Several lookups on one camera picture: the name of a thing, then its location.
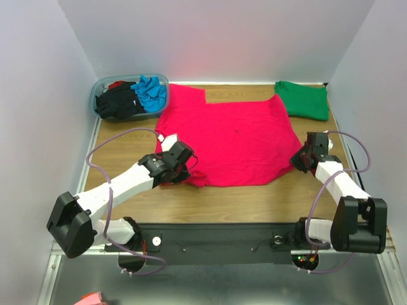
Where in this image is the translucent blue plastic bin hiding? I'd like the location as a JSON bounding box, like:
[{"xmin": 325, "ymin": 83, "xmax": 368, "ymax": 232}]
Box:
[{"xmin": 90, "ymin": 74, "xmax": 170, "ymax": 123}]

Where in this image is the black t shirt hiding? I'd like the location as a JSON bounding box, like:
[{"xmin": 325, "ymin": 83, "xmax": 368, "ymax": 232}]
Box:
[{"xmin": 95, "ymin": 81, "xmax": 146, "ymax": 120}]

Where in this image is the red garment in bin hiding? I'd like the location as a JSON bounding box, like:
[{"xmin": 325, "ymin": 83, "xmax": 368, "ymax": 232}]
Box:
[{"xmin": 108, "ymin": 81, "xmax": 124, "ymax": 90}]

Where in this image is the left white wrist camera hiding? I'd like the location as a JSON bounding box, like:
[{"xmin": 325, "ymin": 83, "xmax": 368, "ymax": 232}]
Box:
[{"xmin": 157, "ymin": 133, "xmax": 178, "ymax": 152}]

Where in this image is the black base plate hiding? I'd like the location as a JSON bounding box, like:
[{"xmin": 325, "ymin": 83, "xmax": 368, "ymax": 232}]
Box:
[{"xmin": 104, "ymin": 222, "xmax": 322, "ymax": 267}]

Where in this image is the aluminium frame rail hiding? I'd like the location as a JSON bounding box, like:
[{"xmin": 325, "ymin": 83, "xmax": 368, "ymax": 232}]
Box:
[{"xmin": 378, "ymin": 227, "xmax": 396, "ymax": 254}]

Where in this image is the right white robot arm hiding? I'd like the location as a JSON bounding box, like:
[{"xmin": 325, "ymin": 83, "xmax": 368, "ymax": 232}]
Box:
[{"xmin": 290, "ymin": 131, "xmax": 387, "ymax": 254}]

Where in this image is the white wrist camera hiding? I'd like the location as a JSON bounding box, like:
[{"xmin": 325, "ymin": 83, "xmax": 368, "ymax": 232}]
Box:
[
  {"xmin": 324, "ymin": 130, "xmax": 334, "ymax": 151},
  {"xmin": 157, "ymin": 133, "xmax": 178, "ymax": 152}
]

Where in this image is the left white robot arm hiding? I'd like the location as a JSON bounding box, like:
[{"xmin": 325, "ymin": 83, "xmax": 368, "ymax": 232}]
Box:
[{"xmin": 46, "ymin": 139, "xmax": 194, "ymax": 259}]

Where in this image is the green folded t shirt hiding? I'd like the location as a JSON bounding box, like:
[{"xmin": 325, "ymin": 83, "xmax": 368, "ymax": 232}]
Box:
[{"xmin": 275, "ymin": 81, "xmax": 329, "ymax": 121}]

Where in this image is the pink cloth at bottom edge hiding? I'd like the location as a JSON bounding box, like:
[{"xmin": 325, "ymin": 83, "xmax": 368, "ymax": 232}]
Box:
[{"xmin": 75, "ymin": 292, "xmax": 106, "ymax": 305}]

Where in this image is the blue t shirt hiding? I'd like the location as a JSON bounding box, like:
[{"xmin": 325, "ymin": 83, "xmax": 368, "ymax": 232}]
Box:
[{"xmin": 130, "ymin": 75, "xmax": 167, "ymax": 113}]

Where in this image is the pink red t shirt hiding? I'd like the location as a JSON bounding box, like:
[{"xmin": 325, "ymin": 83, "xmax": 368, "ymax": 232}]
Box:
[{"xmin": 156, "ymin": 84, "xmax": 301, "ymax": 187}]

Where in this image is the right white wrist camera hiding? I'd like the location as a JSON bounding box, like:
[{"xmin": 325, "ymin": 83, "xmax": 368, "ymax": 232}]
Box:
[{"xmin": 324, "ymin": 130, "xmax": 334, "ymax": 151}]

